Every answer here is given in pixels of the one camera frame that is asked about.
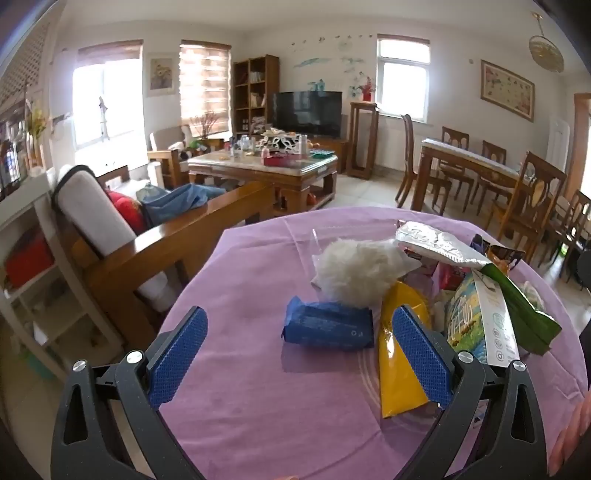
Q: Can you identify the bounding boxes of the wide framed picture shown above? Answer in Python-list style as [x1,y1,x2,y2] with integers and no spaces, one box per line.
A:
[480,59,536,123]

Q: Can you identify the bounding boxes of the white tissue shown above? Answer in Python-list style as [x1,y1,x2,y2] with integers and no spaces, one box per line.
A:
[519,281,546,311]

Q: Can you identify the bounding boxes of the large bright window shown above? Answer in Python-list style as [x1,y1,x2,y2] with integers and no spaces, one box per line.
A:
[71,39,144,151]

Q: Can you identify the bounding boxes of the yellow flower bunch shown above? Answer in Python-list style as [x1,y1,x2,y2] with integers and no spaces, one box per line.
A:
[25,99,49,171]

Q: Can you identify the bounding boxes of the white lattice panel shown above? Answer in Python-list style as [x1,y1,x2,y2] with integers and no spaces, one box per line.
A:
[0,18,51,112]

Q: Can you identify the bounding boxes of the colourful carton box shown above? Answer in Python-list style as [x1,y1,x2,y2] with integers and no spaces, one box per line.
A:
[445,270,520,367]

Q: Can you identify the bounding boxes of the white standing air conditioner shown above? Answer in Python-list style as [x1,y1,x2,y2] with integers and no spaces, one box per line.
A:
[547,117,570,171]

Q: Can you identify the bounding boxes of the purple tablecloth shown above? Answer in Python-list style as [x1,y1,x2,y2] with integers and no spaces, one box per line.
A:
[157,207,589,480]

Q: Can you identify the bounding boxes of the white framed window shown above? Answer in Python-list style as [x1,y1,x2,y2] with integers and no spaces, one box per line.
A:
[376,33,432,125]

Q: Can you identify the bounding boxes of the vase of dry branches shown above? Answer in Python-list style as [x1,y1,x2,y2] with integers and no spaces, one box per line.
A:
[191,111,220,139]

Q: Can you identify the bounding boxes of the white shelf unit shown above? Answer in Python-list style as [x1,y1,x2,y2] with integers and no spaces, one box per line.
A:
[0,171,125,384]

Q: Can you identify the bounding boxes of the orange black snack bag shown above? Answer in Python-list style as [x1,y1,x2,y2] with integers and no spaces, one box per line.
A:
[471,235,527,278]

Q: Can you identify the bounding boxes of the white sofa cushion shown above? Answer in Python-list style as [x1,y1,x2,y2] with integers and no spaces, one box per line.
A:
[53,165,169,312]

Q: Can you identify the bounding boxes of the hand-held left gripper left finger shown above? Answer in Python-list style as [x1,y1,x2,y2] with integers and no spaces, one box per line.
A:
[51,305,208,480]

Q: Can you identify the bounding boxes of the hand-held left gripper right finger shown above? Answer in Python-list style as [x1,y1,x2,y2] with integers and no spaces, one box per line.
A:
[392,304,548,480]

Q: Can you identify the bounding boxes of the crystal pendant lamp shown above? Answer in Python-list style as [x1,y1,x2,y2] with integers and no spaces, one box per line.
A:
[527,13,566,73]

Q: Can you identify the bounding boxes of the red snack packet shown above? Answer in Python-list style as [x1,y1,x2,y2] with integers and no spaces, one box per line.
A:
[404,249,467,292]

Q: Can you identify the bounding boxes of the wooden dining chair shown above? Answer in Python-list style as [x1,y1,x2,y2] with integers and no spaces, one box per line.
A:
[485,151,568,264]
[475,140,509,204]
[441,126,476,201]
[538,189,591,282]
[394,114,453,209]

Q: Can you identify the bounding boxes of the tall wooden plant stand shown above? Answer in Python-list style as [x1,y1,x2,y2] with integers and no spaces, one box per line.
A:
[346,102,380,180]

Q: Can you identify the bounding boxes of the green silver foil snack bag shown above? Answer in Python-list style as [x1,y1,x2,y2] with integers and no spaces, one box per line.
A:
[394,220,563,356]

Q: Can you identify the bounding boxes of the flower picture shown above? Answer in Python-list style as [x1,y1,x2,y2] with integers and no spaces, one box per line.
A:
[147,54,178,97]

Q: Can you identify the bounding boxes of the wooden door frame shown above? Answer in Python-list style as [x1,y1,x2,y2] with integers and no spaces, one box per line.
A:
[573,92,591,204]

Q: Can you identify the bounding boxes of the white fluffy cotton bag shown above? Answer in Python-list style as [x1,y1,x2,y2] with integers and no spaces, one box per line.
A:
[310,237,416,305]

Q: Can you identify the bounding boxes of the wooden sofa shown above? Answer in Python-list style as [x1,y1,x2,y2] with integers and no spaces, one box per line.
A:
[51,164,278,365]

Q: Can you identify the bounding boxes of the white lattice basket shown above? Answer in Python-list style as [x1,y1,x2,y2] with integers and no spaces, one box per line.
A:
[263,129,305,153]

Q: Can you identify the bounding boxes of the striped roller blind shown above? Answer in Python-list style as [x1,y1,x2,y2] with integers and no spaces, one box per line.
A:
[179,40,232,134]

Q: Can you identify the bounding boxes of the wooden coffee table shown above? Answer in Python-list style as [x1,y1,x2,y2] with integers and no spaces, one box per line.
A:
[187,150,340,215]

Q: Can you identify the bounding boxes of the red pillow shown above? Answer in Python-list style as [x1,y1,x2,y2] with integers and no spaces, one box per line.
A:
[107,190,148,236]

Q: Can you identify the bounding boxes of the beige armchair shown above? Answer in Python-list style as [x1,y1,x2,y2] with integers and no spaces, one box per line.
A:
[147,124,199,188]

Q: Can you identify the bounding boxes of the blue cloth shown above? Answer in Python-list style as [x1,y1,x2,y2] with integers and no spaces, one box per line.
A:
[137,184,227,227]

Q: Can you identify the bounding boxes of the wooden dining table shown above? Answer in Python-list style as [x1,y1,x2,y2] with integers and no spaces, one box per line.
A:
[411,137,532,217]

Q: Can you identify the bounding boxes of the wooden bookshelf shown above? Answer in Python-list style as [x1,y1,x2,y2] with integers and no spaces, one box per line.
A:
[232,54,280,139]

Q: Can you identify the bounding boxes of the yellow packet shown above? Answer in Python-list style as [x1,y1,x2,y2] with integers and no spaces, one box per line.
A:
[378,281,435,420]

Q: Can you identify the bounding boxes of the person's right hand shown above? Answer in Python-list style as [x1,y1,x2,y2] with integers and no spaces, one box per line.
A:
[548,388,591,477]

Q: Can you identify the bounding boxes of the flat screen television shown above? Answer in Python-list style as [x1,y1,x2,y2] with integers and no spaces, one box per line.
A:
[272,91,343,138]

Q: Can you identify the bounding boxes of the wooden television cabinet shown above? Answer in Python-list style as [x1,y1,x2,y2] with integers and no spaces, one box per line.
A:
[314,136,352,175]

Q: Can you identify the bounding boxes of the blue wet wipes pack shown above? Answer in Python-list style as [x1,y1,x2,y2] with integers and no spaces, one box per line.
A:
[281,295,376,350]

